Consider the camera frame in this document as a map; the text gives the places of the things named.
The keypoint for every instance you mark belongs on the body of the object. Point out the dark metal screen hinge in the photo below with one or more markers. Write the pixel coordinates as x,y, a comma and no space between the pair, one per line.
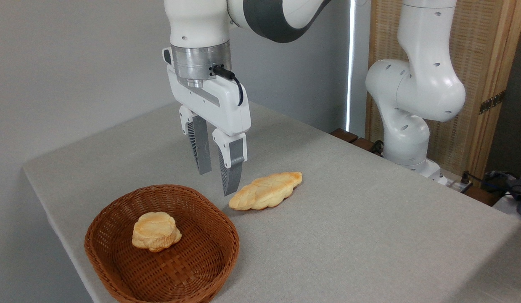
491,102

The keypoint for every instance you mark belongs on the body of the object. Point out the long braided bread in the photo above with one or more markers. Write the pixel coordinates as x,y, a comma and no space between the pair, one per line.
264,191

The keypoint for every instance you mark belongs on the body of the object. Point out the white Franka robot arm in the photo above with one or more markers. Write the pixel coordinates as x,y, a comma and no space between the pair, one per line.
420,84

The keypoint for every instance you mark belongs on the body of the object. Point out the white power strip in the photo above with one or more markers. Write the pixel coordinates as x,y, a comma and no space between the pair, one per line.
451,183

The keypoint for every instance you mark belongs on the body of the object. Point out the brown wicker basket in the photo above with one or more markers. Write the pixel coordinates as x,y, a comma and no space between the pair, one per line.
176,269

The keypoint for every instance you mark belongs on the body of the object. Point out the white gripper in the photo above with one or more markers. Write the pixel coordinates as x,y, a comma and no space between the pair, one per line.
226,109

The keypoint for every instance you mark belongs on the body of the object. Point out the dark brown wooden slat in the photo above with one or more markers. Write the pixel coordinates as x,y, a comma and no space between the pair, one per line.
343,135
363,144

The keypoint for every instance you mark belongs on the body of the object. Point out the round golden bread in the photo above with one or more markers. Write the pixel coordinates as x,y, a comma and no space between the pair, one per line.
156,231

